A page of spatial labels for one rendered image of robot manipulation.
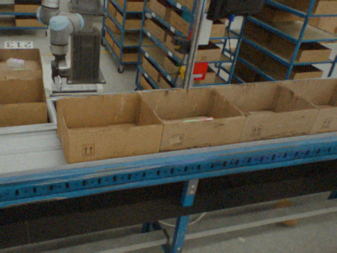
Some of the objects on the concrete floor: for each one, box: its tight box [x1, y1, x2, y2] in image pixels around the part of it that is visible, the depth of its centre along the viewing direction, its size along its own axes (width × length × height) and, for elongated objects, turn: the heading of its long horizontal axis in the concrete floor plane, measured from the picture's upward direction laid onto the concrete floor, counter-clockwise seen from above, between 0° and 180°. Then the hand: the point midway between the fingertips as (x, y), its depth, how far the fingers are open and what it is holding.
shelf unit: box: [134, 0, 246, 91], centre depth 328 cm, size 98×49×196 cm, turn 10°
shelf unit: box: [217, 0, 337, 84], centre depth 343 cm, size 98×49×196 cm, turn 11°
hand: (60, 89), depth 196 cm, fingers closed
